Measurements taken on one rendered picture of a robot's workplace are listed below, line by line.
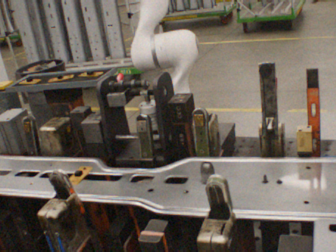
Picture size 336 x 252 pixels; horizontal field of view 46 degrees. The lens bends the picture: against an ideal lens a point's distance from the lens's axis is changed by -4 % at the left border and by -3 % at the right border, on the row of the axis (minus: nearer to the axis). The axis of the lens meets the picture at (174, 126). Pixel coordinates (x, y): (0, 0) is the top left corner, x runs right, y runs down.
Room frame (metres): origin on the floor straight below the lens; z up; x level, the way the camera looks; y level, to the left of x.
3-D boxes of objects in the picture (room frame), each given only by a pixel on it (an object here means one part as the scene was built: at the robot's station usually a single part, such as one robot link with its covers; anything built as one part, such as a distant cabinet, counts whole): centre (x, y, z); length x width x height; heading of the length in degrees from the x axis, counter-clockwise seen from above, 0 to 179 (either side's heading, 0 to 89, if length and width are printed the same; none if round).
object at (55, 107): (1.30, 0.35, 0.92); 0.10 x 0.08 x 0.45; 68
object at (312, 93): (0.83, -0.32, 0.95); 0.03 x 0.01 x 0.50; 68
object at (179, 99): (1.02, -0.03, 0.91); 0.07 x 0.05 x 0.42; 158
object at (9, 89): (1.30, 0.35, 1.16); 0.37 x 0.14 x 0.02; 68
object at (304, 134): (0.81, -0.29, 0.88); 0.04 x 0.04 x 0.36; 68
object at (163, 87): (1.05, 0.09, 0.94); 0.18 x 0.13 x 0.49; 68
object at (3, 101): (1.40, 0.59, 0.92); 0.08 x 0.08 x 0.44; 68
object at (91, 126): (1.10, 0.22, 0.89); 0.13 x 0.11 x 0.38; 158
